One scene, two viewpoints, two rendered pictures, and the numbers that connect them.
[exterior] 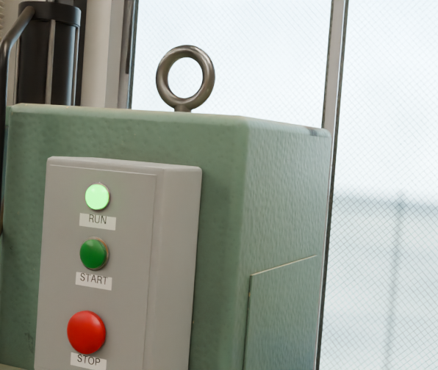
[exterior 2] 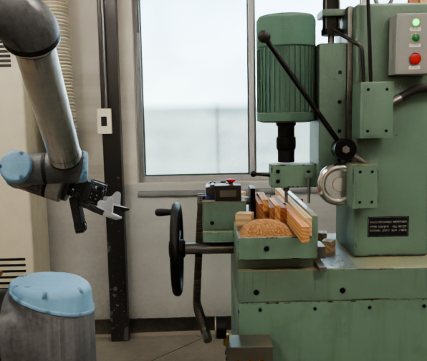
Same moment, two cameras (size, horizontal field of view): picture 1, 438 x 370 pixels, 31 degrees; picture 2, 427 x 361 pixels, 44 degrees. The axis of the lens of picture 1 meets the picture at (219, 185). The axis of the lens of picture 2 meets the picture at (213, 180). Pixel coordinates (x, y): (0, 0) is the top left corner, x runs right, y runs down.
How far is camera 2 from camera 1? 133 cm
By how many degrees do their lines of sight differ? 26
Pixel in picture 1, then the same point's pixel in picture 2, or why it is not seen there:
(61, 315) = (405, 56)
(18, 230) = (364, 42)
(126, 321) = (425, 54)
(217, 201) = not seen: outside the picture
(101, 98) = (130, 45)
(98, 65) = (126, 27)
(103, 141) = (392, 12)
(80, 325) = (415, 56)
